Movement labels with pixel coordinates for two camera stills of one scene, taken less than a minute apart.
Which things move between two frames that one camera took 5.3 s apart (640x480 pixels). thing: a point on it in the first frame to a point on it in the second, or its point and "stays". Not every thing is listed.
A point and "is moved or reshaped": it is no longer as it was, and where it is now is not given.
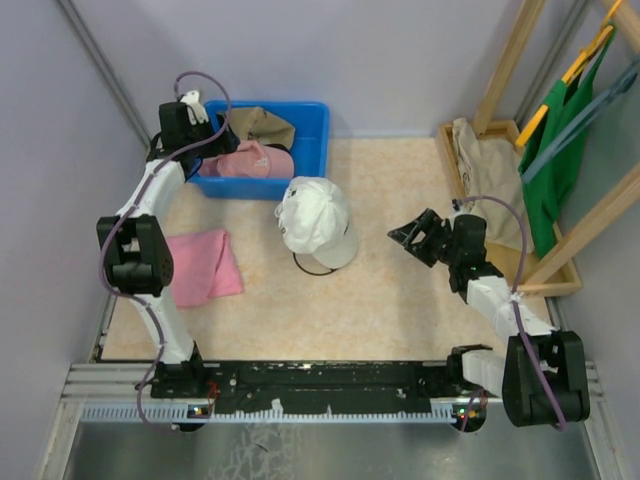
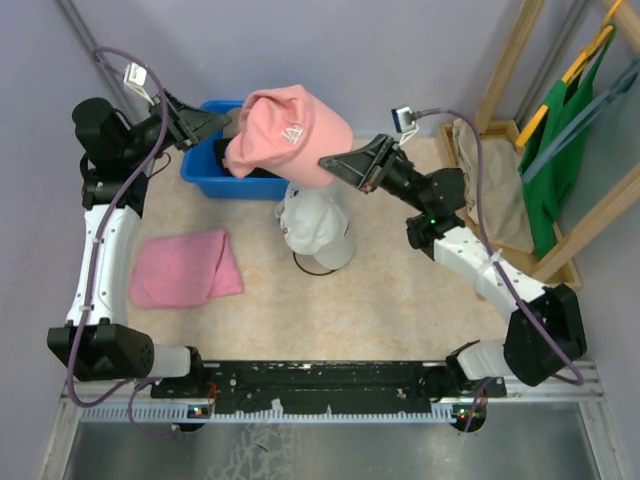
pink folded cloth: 204,266 stays
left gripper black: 223,144 to 187,124
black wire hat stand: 318,274 stays
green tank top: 552,149 stays
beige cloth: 491,169 stays
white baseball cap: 313,218 stays
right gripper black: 431,223 to 366,168
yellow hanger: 601,38 stays
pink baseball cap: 249,159 is moved or reshaped
